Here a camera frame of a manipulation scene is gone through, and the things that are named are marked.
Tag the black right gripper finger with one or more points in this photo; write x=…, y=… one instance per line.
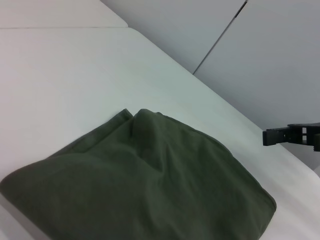
x=317, y=143
x=282, y=135

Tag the dark green FREE T-shirt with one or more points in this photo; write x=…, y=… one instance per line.
x=137, y=187

